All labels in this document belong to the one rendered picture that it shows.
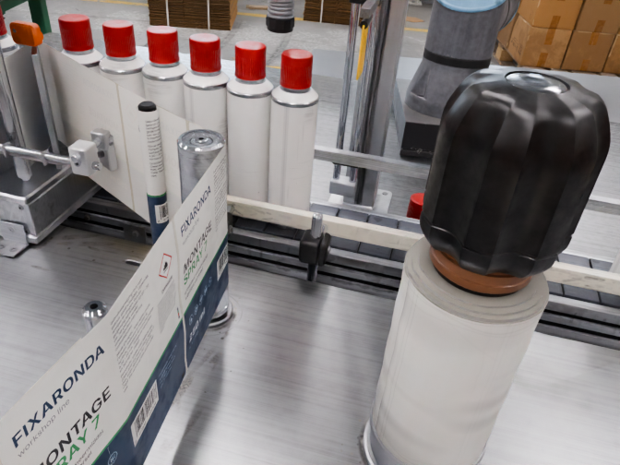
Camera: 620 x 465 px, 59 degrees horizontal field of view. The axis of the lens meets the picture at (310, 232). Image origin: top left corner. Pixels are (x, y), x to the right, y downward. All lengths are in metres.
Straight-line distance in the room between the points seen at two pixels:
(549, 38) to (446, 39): 3.09
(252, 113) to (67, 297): 0.27
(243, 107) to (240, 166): 0.07
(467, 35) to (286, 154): 0.46
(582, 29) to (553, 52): 0.21
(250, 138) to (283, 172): 0.05
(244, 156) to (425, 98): 0.45
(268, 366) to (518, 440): 0.22
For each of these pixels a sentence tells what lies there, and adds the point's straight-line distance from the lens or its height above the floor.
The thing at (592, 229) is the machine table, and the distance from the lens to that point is 0.91.
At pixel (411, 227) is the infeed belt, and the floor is 0.88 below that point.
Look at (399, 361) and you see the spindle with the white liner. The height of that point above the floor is 1.00.
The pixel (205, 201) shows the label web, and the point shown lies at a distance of 0.41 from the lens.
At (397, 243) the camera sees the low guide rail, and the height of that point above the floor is 0.90.
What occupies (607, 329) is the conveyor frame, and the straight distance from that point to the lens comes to 0.69.
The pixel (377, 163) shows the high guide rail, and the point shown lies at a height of 0.96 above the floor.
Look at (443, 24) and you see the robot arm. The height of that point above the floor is 1.03.
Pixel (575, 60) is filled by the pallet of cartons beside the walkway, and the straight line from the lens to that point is 4.16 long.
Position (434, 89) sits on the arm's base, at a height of 0.93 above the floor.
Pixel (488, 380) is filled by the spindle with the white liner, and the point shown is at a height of 1.01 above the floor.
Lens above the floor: 1.26
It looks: 35 degrees down
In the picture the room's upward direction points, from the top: 5 degrees clockwise
